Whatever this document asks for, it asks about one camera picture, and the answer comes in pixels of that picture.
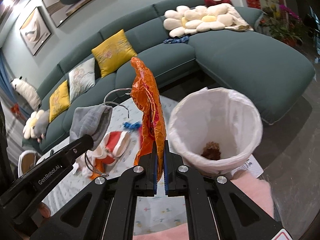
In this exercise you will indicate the green potted plant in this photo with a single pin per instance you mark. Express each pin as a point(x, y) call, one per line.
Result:
point(280, 30)

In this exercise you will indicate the blue plastic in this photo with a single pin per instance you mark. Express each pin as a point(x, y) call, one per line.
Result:
point(131, 125)

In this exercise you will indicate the pink orchid plant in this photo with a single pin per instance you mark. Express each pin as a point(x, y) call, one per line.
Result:
point(291, 12)

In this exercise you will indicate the white printed paper sheet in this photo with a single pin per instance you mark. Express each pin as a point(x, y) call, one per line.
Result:
point(252, 166)

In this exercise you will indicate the blue curtain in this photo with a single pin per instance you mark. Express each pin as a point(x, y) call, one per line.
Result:
point(5, 75)

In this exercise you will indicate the dark dining furniture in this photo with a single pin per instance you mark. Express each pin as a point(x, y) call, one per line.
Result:
point(312, 25)

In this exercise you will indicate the brown food scraps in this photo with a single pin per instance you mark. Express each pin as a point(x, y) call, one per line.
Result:
point(210, 151)

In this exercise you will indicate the white lined waste bin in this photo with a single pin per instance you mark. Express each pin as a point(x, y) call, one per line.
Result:
point(225, 120)

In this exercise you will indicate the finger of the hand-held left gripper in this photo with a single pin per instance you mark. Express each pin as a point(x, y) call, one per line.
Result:
point(81, 147)

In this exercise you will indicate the orange foil wrapper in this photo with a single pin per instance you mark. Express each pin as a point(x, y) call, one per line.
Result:
point(147, 105)

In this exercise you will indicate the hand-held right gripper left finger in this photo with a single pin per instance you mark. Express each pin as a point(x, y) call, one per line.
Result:
point(155, 175)

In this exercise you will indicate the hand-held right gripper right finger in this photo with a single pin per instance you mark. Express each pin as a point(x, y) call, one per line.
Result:
point(166, 175)

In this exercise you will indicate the pink fluffy cloth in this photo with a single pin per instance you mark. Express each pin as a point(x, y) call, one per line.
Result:
point(250, 192)

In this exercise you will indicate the large yellow embroidered cushion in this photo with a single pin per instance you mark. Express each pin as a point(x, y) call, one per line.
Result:
point(113, 52)

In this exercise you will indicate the white tissue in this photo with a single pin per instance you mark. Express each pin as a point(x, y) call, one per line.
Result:
point(83, 167)

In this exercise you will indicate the small framed wall picture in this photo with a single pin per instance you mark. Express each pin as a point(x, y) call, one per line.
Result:
point(35, 31)

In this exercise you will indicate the small yellow embroidered cushion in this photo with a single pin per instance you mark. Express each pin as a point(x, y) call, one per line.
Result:
point(59, 101)

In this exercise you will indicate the pale embroidered cushion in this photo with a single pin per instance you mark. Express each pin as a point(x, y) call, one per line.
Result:
point(81, 77)

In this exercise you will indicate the teal sectional sofa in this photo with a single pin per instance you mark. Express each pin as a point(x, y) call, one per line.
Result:
point(225, 62)

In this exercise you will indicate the floral print tablecloth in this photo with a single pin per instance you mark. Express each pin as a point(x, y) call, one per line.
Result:
point(118, 128)

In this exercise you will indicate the person's left hand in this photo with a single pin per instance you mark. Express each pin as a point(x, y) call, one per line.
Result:
point(45, 209)

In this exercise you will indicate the beige blanket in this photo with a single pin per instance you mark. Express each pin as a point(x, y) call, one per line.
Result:
point(240, 20)

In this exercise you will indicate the white animal plush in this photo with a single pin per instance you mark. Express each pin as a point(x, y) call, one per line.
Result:
point(26, 91)

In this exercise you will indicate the blue beaded cloth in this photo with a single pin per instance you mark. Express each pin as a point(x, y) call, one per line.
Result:
point(176, 40)

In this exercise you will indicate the small orange wrapper piece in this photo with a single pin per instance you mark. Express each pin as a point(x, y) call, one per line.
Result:
point(98, 168)

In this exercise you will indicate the small white flower pillow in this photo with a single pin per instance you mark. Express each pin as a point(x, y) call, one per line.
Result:
point(30, 125)

